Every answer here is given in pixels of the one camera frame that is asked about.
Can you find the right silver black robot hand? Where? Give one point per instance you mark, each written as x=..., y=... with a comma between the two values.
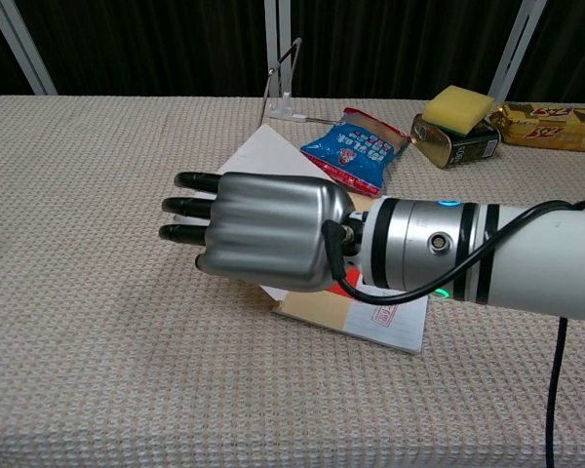
x=273, y=234

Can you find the yellow white Lexicon notebook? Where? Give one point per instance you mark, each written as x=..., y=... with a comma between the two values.
x=273, y=151

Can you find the blue red snack bag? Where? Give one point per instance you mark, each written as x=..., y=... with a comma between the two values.
x=346, y=151

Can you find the gold dark tin can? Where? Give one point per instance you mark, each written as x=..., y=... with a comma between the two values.
x=436, y=144

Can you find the beige waffle tablecloth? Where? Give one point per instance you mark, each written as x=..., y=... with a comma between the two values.
x=102, y=341

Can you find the yellow green sponge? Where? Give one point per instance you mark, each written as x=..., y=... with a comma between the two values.
x=458, y=107

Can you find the black curtain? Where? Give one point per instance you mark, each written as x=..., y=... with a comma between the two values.
x=151, y=44

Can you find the gold biscuit package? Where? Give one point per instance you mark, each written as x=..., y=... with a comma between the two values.
x=541, y=127

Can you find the white frame post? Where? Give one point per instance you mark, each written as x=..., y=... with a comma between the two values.
x=277, y=29
x=517, y=49
x=22, y=49

